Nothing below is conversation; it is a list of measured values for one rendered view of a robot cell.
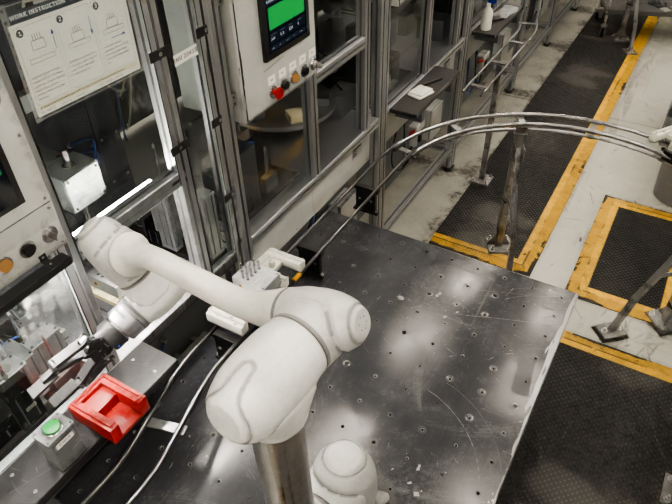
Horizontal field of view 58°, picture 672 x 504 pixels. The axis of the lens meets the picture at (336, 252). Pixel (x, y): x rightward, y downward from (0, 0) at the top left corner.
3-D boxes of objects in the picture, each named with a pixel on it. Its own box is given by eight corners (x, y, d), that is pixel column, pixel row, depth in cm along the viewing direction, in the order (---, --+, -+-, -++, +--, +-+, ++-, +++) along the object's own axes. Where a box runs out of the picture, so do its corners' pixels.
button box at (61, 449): (63, 473, 149) (47, 446, 141) (41, 458, 152) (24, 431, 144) (88, 447, 154) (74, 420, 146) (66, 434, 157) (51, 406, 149)
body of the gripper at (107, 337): (118, 324, 152) (88, 351, 150) (101, 312, 145) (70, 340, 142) (135, 343, 149) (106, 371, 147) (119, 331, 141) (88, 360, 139)
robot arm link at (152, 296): (144, 316, 155) (109, 282, 148) (189, 273, 159) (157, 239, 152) (158, 332, 147) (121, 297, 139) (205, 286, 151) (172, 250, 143)
